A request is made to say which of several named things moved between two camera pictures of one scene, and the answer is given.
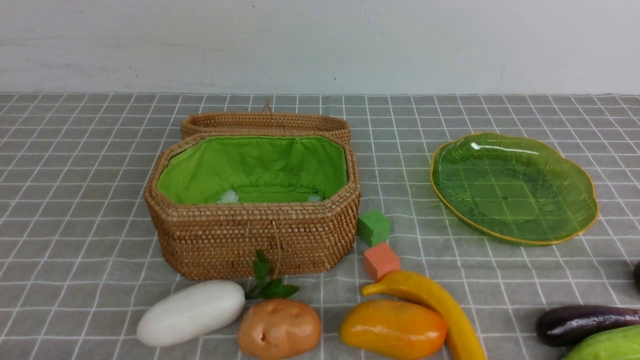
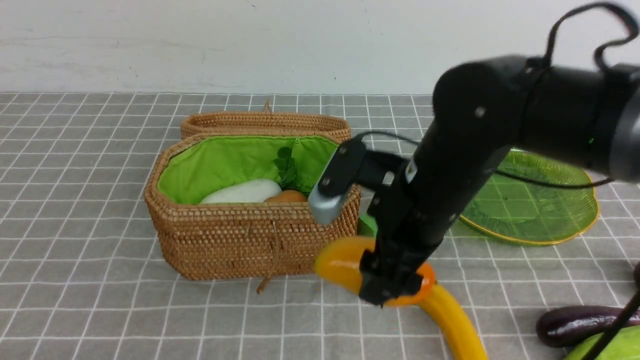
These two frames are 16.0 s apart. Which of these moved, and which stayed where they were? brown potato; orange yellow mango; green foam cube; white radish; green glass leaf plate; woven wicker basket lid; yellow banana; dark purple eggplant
Moved: orange yellow mango; brown potato; white radish
Stayed: woven wicker basket lid; green foam cube; dark purple eggplant; green glass leaf plate; yellow banana
